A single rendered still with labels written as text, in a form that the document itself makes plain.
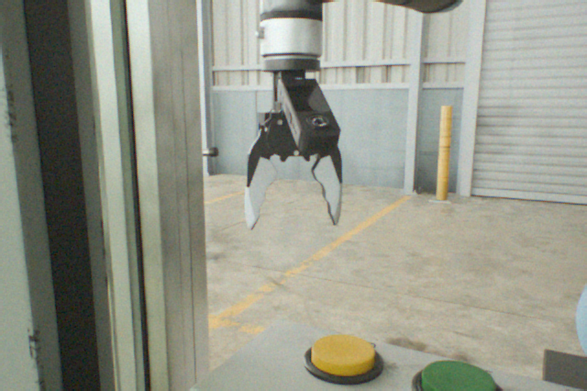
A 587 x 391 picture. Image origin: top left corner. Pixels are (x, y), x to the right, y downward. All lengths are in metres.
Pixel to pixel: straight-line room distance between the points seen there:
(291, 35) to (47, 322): 0.44
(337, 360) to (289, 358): 0.04
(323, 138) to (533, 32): 5.39
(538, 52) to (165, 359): 5.63
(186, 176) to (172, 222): 0.03
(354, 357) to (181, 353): 0.11
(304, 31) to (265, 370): 0.39
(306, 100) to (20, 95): 0.39
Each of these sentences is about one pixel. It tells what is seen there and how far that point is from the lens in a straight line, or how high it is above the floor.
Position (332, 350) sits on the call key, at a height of 0.91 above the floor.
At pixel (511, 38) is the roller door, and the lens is 5.86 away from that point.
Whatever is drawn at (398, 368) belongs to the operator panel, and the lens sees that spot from 0.33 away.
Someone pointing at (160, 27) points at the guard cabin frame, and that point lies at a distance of 0.31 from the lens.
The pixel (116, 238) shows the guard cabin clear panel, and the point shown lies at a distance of 0.31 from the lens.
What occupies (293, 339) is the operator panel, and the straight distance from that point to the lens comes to 0.36.
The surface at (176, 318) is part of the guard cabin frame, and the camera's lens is 0.33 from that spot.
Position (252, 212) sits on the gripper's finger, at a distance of 0.61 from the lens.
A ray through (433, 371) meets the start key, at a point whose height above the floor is 0.91.
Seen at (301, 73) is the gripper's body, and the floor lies 1.09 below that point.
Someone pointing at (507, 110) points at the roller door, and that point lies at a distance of 5.84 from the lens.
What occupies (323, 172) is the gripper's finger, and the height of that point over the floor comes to 0.98.
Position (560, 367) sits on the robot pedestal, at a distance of 0.71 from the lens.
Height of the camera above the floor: 1.06
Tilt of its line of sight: 12 degrees down
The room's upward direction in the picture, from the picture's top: straight up
